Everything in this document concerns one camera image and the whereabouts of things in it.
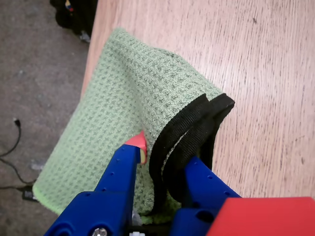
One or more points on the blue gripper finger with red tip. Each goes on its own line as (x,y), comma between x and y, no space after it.
(120,169)
(204,189)

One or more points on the green waffle cloth black trim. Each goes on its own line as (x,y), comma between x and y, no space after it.
(123,93)

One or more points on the black floor power adapter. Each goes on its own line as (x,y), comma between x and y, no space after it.
(29,194)

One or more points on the black bag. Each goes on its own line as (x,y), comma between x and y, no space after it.
(78,17)

